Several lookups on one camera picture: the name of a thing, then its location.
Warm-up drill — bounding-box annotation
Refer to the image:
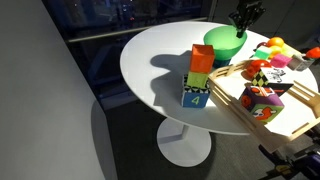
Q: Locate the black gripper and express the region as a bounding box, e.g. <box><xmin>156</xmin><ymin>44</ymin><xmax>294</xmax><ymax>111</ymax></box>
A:
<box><xmin>228</xmin><ymin>0</ymin><xmax>267</xmax><ymax>39</ymax></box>

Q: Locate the green translucent plastic bowl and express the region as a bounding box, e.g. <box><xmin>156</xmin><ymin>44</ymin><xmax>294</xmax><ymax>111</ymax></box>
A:
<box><xmin>203</xmin><ymin>25</ymin><xmax>249</xmax><ymax>62</ymax></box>

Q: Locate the orange red ball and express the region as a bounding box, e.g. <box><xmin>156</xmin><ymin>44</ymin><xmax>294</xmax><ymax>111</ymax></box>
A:
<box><xmin>305</xmin><ymin>46</ymin><xmax>320</xmax><ymax>60</ymax></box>

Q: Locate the green white block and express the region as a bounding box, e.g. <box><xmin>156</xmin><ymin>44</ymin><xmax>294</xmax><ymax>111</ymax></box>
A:
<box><xmin>254</xmin><ymin>45</ymin><xmax>272</xmax><ymax>61</ymax></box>

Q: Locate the small dark blue block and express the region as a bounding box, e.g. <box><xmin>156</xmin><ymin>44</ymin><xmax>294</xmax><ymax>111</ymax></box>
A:
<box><xmin>212</xmin><ymin>57</ymin><xmax>232</xmax><ymax>70</ymax></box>

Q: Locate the orange toy fruit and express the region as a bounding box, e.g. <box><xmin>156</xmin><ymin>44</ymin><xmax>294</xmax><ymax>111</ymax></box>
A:
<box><xmin>266</xmin><ymin>36</ymin><xmax>286</xmax><ymax>49</ymax></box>

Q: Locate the orange block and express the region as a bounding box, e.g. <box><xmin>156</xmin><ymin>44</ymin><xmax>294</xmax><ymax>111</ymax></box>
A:
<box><xmin>189</xmin><ymin>43</ymin><xmax>216</xmax><ymax>75</ymax></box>

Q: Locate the pink block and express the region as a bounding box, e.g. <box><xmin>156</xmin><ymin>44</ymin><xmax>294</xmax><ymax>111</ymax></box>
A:
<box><xmin>269</xmin><ymin>53</ymin><xmax>293</xmax><ymax>69</ymax></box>

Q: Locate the yellow toy fruit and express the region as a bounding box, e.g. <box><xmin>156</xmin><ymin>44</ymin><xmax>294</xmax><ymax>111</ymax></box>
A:
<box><xmin>269</xmin><ymin>44</ymin><xmax>301</xmax><ymax>60</ymax></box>

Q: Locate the lime green block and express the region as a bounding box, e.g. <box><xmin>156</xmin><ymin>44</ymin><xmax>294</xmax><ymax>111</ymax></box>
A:
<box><xmin>185</xmin><ymin>70</ymin><xmax>211</xmax><ymax>90</ymax></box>

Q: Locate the gray printed block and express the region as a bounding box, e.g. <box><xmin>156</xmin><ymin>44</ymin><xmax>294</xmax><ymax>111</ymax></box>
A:
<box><xmin>286</xmin><ymin>54</ymin><xmax>315</xmax><ymax>72</ymax></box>

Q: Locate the blue number four block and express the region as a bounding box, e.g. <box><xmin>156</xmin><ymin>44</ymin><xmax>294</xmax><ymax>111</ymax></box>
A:
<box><xmin>180</xmin><ymin>74</ymin><xmax>212</xmax><ymax>109</ymax></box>

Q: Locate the black white patterned cube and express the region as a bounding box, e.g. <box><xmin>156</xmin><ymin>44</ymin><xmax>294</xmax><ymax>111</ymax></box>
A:
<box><xmin>251</xmin><ymin>66</ymin><xmax>295</xmax><ymax>98</ymax></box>

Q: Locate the wooden slatted tray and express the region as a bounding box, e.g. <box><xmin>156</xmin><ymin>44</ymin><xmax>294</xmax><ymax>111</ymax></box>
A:
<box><xmin>207</xmin><ymin>59</ymin><xmax>320</xmax><ymax>155</ymax></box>

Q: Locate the purple green fabric cube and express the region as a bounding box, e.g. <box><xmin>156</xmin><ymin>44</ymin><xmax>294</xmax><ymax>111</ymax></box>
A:
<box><xmin>238</xmin><ymin>85</ymin><xmax>286</xmax><ymax>125</ymax></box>

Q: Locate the silver window rail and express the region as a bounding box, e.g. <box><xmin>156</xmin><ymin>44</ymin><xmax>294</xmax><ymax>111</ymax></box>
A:
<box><xmin>65</xmin><ymin>16</ymin><xmax>210</xmax><ymax>44</ymax></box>

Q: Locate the white table pedestal base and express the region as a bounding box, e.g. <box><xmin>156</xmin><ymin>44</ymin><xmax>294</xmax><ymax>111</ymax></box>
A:
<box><xmin>156</xmin><ymin>117</ymin><xmax>213</xmax><ymax>168</ymax></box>

